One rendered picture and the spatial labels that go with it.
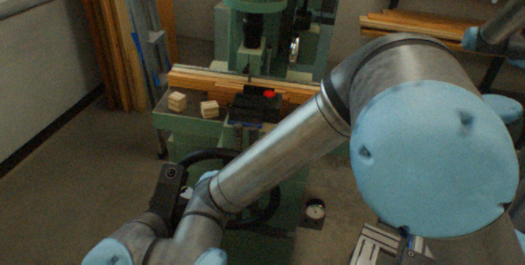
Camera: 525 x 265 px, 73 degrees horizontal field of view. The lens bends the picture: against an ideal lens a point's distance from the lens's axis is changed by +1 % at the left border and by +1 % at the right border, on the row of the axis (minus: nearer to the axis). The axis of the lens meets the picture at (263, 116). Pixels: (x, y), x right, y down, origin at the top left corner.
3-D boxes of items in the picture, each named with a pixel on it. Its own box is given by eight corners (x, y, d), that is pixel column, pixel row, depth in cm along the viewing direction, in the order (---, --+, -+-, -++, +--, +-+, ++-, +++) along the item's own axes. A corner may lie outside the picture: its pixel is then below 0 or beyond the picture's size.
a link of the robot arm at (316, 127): (401, -15, 42) (183, 175, 68) (418, 14, 33) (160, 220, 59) (458, 49, 46) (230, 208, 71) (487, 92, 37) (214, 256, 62)
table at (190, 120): (139, 148, 97) (136, 131, 94) (175, 92, 122) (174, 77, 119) (358, 181, 94) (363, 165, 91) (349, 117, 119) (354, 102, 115)
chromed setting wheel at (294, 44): (285, 74, 115) (290, 38, 108) (288, 58, 125) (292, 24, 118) (294, 75, 115) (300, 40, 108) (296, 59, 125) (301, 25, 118)
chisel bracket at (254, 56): (235, 78, 105) (237, 51, 100) (244, 58, 116) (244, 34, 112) (260, 81, 105) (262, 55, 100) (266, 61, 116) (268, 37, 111)
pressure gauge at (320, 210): (302, 220, 110) (306, 203, 106) (303, 211, 113) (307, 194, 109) (323, 224, 110) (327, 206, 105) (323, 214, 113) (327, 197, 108)
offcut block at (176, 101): (187, 107, 105) (186, 94, 103) (179, 112, 103) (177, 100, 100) (176, 102, 107) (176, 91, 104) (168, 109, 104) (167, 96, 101)
